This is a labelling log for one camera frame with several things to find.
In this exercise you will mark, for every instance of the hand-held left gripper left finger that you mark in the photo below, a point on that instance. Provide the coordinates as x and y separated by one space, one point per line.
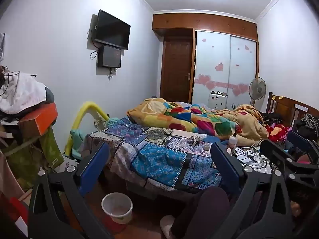
96 165

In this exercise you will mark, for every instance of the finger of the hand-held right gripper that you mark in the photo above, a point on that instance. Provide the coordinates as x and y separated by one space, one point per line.
284 156
300 140

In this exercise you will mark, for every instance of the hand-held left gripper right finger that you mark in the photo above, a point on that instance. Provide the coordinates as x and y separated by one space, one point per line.
224 164

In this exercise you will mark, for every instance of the white plastic bin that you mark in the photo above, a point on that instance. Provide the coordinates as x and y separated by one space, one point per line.
117 206

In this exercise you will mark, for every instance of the person's right hand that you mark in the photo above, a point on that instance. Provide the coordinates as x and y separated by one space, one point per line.
296 209

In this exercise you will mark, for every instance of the black patterned cloth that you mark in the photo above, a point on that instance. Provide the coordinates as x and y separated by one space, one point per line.
309 122

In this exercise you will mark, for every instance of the white tape roll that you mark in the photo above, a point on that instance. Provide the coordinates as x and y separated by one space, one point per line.
207 146

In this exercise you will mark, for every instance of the white squeeze bottle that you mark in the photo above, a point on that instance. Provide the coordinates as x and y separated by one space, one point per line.
233 140

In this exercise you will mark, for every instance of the red plush cloth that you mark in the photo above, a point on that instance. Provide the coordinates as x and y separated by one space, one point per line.
276 132

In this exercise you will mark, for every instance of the white plastic bag red print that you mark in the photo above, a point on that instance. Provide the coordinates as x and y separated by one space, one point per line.
67 165

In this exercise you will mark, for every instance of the teal cloth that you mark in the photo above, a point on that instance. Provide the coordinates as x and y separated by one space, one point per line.
77 139

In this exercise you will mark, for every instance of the small white gadget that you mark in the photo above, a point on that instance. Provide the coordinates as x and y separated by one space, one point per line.
195 140

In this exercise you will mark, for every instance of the wooden headboard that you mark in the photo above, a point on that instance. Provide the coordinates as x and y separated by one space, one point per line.
284 107

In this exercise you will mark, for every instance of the green floral fabric bag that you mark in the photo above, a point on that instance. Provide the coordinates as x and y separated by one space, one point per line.
52 149

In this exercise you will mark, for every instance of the flat white box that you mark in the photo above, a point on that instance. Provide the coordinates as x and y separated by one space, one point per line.
185 133

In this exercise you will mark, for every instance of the person's leg in dark pants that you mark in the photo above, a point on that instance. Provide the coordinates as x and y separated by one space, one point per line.
204 211

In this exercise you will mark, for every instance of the yellow foam tube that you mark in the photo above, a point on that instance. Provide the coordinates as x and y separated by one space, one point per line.
82 109

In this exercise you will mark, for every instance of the colourful heart blanket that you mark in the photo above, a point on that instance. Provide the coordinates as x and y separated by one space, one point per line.
187 119

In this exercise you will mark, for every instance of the patchwork bed sheet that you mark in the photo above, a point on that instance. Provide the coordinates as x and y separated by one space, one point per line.
154 161

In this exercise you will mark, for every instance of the small white cabinet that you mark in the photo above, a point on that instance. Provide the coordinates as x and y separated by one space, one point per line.
218 102

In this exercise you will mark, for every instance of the standing fan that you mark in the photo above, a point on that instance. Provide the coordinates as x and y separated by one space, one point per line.
257 87

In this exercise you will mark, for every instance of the orange box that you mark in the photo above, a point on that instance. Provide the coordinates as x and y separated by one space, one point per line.
44 119

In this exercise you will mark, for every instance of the white slipper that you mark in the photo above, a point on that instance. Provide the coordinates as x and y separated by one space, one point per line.
167 225

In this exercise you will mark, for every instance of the white cloth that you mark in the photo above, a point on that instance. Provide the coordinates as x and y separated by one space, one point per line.
22 92

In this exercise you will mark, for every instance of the brown wooden door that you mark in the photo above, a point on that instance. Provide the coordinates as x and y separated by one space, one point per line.
177 69

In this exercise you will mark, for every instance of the wooden wardrobe with sliding doors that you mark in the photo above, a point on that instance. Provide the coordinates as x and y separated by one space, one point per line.
224 25

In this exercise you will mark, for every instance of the small black wall monitor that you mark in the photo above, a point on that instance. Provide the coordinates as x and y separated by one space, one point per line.
109 57

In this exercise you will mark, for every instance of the black wall television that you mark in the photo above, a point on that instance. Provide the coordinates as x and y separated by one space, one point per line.
112 29

